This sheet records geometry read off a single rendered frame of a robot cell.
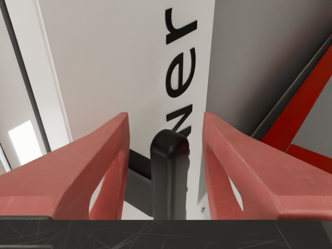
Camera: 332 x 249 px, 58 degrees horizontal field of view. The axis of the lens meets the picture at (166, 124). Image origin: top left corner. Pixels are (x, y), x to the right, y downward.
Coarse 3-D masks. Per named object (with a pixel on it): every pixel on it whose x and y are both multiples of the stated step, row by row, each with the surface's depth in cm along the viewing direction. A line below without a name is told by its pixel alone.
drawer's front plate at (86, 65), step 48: (48, 0) 9; (96, 0) 10; (144, 0) 12; (192, 0) 15; (48, 48) 9; (96, 48) 11; (144, 48) 13; (48, 96) 11; (96, 96) 12; (144, 96) 14; (192, 96) 19; (144, 144) 16; (192, 144) 21; (96, 192) 14; (192, 192) 25
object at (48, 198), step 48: (96, 144) 8; (0, 192) 6; (48, 192) 6; (0, 240) 5; (48, 240) 5; (96, 240) 5; (144, 240) 5; (192, 240) 5; (240, 240) 5; (288, 240) 5
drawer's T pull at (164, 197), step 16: (160, 144) 11; (176, 144) 11; (128, 160) 14; (144, 160) 14; (160, 160) 11; (176, 160) 11; (128, 176) 14; (144, 176) 13; (160, 176) 12; (176, 176) 12; (128, 192) 14; (144, 192) 13; (160, 192) 12; (176, 192) 12; (144, 208) 14; (160, 208) 13; (176, 208) 13
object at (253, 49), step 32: (224, 0) 22; (256, 0) 27; (288, 0) 35; (320, 0) 50; (224, 32) 23; (256, 32) 30; (288, 32) 40; (320, 32) 61; (224, 64) 26; (256, 64) 33; (288, 64) 47; (224, 96) 28; (256, 96) 38; (288, 96) 56; (256, 128) 45
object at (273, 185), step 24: (216, 120) 11; (216, 144) 10; (240, 144) 8; (264, 144) 8; (216, 168) 12; (240, 168) 7; (264, 168) 7; (288, 168) 7; (312, 168) 7; (216, 192) 11; (240, 192) 7; (264, 192) 6; (288, 192) 6; (312, 192) 6; (216, 216) 11; (240, 216) 11; (264, 216) 6; (288, 216) 5; (312, 216) 5
